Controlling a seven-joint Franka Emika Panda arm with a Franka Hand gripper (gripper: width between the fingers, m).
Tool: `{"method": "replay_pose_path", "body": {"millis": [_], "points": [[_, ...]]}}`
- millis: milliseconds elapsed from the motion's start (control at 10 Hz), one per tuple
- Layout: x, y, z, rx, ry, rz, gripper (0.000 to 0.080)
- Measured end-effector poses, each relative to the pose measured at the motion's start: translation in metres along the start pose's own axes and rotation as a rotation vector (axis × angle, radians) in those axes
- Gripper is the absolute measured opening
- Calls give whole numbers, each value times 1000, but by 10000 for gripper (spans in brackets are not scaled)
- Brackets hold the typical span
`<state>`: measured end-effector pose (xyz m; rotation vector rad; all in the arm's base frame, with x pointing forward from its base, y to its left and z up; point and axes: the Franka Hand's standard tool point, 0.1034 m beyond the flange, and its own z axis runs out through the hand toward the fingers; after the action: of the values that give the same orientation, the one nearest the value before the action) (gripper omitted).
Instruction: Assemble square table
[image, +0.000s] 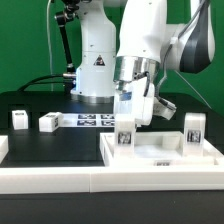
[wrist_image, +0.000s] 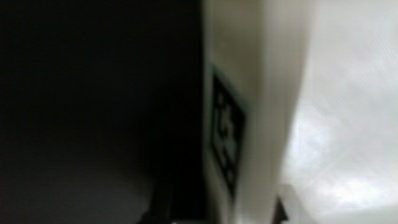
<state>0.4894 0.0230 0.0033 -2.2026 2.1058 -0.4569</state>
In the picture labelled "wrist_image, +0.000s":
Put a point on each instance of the white square table top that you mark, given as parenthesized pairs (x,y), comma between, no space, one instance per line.
(300,111)

